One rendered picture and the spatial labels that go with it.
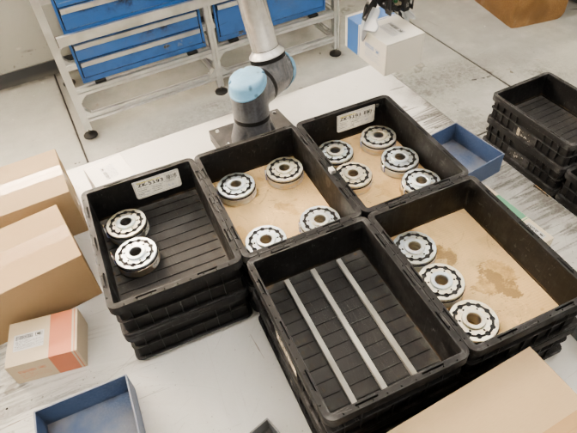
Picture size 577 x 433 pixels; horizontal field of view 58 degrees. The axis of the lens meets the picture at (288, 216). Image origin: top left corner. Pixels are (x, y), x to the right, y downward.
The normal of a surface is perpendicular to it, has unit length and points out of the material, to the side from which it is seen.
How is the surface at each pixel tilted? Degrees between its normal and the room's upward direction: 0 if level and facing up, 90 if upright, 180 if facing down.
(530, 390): 0
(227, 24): 90
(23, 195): 0
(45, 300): 90
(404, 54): 90
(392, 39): 0
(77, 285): 90
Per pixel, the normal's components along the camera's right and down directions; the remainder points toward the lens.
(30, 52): 0.46, 0.62
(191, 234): -0.07, -0.69
